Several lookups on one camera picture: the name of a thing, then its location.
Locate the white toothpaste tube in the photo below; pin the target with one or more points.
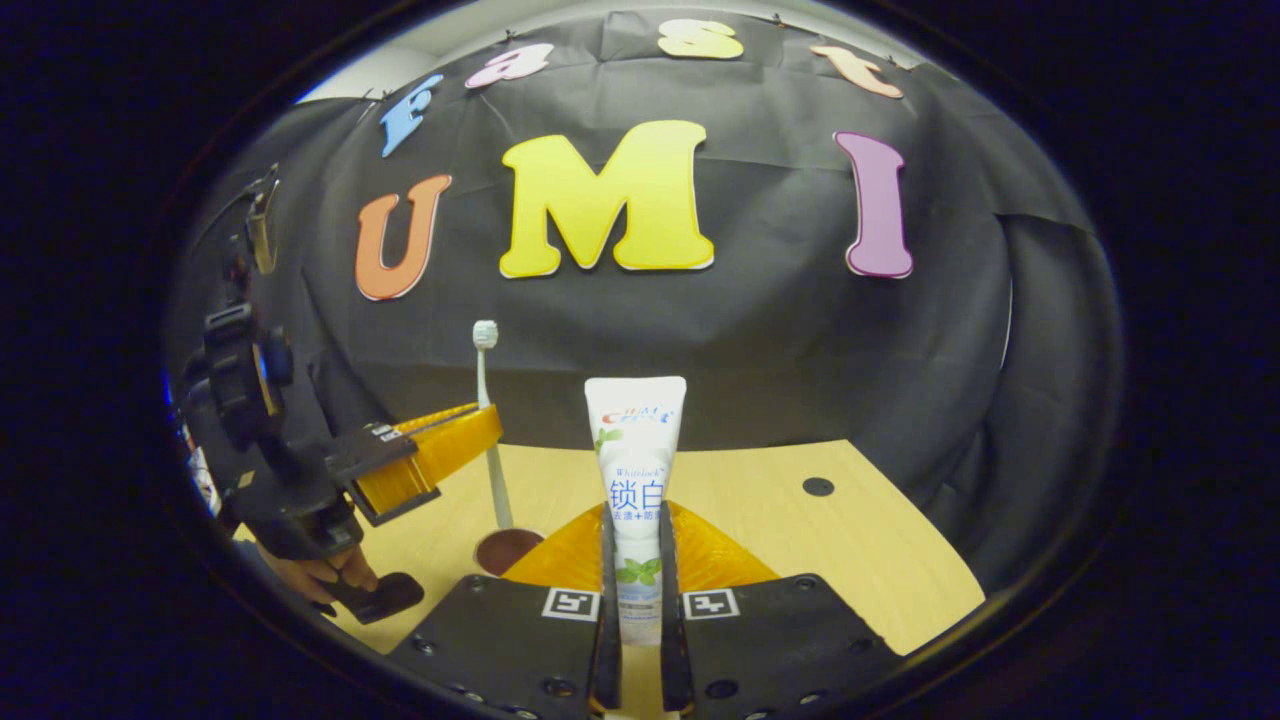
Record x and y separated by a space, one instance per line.
635 450

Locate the pale green toothbrush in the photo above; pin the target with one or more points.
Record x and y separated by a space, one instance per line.
495 480

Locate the beige cup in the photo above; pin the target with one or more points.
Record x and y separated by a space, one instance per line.
505 550

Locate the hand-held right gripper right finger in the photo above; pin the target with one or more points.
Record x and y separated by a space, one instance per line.
672 650

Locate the wooden desktop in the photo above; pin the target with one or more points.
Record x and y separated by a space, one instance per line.
780 530

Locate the black backdrop cloth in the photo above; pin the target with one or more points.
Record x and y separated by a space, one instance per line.
760 340

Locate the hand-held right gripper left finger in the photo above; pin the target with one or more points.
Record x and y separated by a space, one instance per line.
611 650

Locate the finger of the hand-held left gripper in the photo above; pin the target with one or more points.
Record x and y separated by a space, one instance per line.
430 465
440 416

